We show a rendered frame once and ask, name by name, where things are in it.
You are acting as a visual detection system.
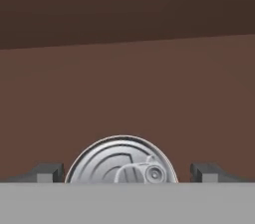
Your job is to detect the silver pull-tab food can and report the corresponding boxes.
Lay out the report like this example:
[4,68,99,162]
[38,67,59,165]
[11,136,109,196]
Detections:
[64,134,179,184]

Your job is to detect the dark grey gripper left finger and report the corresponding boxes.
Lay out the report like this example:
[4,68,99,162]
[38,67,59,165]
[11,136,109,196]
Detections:
[7,162,65,184]

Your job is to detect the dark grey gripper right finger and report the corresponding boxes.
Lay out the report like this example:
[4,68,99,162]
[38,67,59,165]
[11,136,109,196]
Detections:
[189,162,249,184]

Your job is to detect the brown wooden cabinet interior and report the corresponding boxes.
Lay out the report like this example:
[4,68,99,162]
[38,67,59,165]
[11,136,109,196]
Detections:
[0,0,255,184]

